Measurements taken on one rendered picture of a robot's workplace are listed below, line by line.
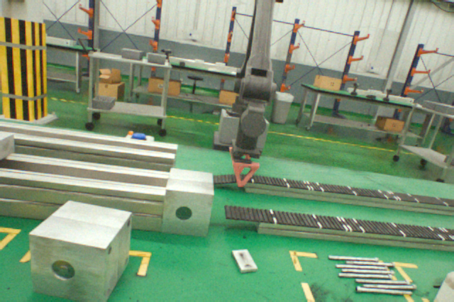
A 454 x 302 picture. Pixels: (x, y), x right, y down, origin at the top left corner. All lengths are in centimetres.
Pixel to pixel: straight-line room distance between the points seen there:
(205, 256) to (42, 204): 31
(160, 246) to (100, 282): 16
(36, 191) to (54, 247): 20
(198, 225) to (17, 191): 33
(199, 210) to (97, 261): 22
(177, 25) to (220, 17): 112
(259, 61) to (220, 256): 47
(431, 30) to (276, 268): 977
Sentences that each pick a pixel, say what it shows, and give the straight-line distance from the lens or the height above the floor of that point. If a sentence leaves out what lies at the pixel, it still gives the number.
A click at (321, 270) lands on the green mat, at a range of 61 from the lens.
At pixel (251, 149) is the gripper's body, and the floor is 91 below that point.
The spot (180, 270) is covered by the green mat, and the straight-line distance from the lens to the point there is 53.
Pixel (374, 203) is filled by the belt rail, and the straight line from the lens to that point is 96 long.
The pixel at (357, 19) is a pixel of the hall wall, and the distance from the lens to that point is 910.
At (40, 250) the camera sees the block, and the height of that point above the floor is 85.
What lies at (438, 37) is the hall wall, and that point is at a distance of 1027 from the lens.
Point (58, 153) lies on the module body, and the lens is 80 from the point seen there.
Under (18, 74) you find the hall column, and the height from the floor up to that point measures 54.
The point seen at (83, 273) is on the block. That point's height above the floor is 83.
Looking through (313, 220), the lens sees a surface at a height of 81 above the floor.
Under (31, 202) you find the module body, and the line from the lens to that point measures 65.
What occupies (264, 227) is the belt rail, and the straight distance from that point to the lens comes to 65.
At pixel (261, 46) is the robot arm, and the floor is 116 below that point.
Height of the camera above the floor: 113
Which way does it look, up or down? 18 degrees down
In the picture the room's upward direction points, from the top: 10 degrees clockwise
